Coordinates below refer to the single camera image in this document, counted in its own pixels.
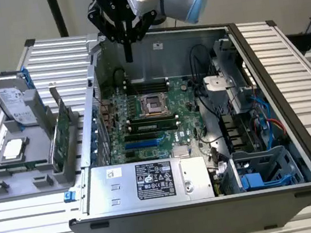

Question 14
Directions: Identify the graphics card with black shroud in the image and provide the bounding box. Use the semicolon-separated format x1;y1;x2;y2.
39;80;82;174

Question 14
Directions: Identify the black open PC case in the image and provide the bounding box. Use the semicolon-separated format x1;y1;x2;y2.
42;3;311;233

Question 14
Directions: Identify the blue disk carrier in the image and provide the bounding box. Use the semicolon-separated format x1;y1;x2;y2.
240;171;266;192

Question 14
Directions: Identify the red wire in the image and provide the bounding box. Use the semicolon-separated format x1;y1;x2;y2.
270;117;289;138

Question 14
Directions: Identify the green RAM stick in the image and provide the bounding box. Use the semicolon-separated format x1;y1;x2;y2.
0;157;49;176

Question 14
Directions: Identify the grey parts rack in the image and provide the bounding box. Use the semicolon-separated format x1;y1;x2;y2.
0;82;94;203

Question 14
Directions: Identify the grey disk bay cage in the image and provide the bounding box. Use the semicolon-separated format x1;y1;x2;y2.
215;142;306;196

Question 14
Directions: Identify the small silver heat sink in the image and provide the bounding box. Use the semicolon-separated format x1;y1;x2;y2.
172;143;192;158

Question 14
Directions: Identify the blue case latch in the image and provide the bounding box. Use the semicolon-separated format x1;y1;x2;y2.
63;191;77;203

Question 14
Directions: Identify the silver power supply unit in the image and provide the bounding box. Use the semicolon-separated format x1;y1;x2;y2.
80;151;216;216

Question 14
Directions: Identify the CPU socket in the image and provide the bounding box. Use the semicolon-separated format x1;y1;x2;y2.
138;91;170;118

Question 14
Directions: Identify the metal drive cage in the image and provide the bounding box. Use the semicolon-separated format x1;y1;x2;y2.
197;34;262;118

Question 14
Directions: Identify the RAM stick with white label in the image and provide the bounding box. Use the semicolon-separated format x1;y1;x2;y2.
129;118;178;134

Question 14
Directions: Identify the green motherboard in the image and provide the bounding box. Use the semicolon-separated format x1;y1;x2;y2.
93;71;213;175

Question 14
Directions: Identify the black expansion slot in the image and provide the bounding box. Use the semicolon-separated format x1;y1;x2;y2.
123;130;159;144

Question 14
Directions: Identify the black stand pole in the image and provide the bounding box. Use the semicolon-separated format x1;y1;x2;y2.
45;0;70;39

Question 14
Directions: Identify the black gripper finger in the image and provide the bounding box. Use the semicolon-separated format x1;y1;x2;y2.
123;9;165;63
85;0;131;68

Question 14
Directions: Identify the silver CPU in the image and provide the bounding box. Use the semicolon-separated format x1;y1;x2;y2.
0;137;31;161

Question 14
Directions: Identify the hard disk in blue carrier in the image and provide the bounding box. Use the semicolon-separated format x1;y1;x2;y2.
0;60;55;135

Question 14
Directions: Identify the blue expansion slot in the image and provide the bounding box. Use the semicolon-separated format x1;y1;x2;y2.
123;138;161;154

